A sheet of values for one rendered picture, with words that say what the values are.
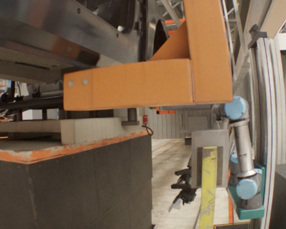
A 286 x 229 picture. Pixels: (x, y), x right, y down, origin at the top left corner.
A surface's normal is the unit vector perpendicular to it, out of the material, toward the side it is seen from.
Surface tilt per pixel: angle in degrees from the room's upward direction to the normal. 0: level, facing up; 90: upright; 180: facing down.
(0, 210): 90
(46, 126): 90
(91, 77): 90
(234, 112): 82
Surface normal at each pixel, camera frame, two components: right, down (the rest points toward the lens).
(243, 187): -0.55, 0.15
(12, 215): -0.33, 0.02
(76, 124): 0.94, -0.04
